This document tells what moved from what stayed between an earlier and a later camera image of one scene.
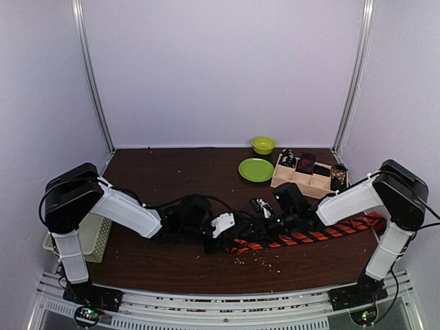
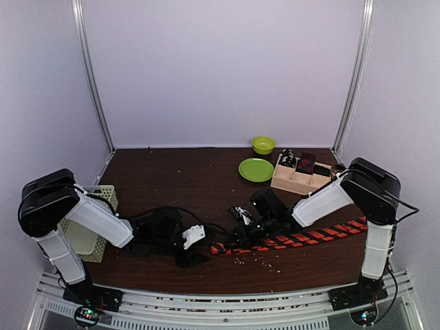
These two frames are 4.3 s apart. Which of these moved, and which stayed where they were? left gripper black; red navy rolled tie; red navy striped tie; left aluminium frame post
Moved: left gripper black
Stayed: red navy rolled tie; red navy striped tie; left aluminium frame post
